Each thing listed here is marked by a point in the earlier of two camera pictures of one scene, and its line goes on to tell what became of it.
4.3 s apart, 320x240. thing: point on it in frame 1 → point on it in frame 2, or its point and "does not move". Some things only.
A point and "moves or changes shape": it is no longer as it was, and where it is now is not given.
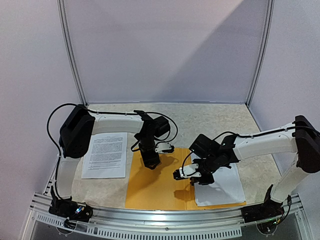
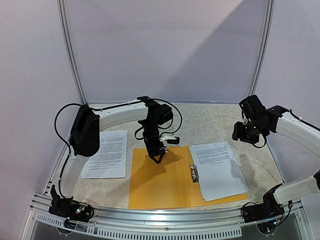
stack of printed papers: x=106 y=156 does not move
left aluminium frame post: x=65 y=23 does not move
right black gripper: x=203 y=179 → x=240 y=131
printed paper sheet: x=226 y=188 moves or changes shape
